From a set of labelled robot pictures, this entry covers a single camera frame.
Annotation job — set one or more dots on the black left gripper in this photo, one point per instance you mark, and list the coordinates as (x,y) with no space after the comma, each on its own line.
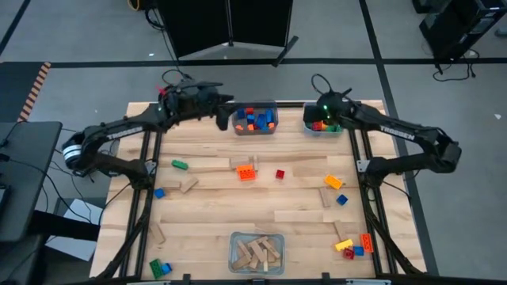
(190,101)

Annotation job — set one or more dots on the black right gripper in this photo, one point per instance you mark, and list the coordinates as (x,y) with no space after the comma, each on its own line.
(336,105)

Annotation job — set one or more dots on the yellow toy brick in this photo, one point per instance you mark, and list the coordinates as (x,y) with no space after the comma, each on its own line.
(344,245)
(324,126)
(333,181)

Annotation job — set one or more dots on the green toy brick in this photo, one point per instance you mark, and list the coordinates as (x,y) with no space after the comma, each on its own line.
(179,164)
(334,128)
(156,268)

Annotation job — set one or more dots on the small red toy brick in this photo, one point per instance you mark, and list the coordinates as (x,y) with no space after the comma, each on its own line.
(280,174)
(348,253)
(249,111)

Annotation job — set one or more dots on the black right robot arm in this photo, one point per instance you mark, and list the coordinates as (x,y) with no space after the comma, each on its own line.
(396,132)

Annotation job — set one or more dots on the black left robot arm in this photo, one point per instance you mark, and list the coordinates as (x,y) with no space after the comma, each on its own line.
(123,132)

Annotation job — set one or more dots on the clear plastic bin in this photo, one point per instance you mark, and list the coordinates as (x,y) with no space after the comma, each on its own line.
(322,134)

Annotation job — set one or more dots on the dark grey translucent bin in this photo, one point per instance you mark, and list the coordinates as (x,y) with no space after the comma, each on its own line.
(255,132)

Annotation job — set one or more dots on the small red wrist tag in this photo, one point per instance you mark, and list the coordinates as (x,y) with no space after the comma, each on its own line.
(160,90)

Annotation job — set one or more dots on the pale blue translucent bin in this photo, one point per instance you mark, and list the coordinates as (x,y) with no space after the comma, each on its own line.
(280,237)

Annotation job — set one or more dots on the black equipment rack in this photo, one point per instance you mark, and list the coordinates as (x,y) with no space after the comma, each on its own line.
(455,27)

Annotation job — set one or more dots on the white floor sheet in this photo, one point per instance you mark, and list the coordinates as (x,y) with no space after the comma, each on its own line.
(71,247)

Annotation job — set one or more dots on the black mat striped edge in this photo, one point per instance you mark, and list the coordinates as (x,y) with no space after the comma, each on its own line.
(16,91)

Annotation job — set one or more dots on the black side desk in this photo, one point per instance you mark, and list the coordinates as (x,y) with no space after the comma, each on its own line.
(24,198)

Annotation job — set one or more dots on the black aluminium table frame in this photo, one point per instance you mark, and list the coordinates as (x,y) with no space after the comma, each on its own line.
(277,104)

